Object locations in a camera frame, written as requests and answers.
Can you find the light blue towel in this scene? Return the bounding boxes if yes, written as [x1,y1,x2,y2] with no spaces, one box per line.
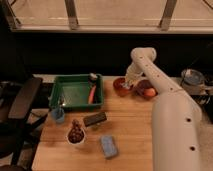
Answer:
[122,85,130,89]

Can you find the red bowl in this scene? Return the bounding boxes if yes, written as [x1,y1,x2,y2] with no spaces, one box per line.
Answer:
[113,77,133,97]

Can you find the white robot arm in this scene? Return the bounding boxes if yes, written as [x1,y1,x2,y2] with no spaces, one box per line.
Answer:
[127,47,202,171]

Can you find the purple bowl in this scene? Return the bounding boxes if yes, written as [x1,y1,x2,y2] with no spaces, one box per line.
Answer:
[136,80,155,99]

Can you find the white bowl with brown food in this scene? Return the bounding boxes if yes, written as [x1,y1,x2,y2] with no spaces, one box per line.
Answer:
[67,119,85,145]

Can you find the orange fruit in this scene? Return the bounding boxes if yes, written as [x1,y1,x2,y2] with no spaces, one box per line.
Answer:
[144,88,157,98]

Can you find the black eraser block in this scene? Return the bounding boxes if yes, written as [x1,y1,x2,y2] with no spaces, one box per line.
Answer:
[83,112,107,127]

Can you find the grey round container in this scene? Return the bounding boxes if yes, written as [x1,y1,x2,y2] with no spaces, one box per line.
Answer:
[181,69,205,86]

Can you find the green plastic tray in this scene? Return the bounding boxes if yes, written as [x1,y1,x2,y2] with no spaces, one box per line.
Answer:
[49,74,104,110]

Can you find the blue sponge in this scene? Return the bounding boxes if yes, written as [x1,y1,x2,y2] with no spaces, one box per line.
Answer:
[100,135,118,159]

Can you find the blue cup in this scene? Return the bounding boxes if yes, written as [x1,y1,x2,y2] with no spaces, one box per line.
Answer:
[51,107,65,124]

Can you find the black office chair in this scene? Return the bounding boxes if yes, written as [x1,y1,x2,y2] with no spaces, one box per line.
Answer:
[0,78,46,166]

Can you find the orange handled brush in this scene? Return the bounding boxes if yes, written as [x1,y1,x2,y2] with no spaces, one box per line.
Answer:
[88,73,98,104]

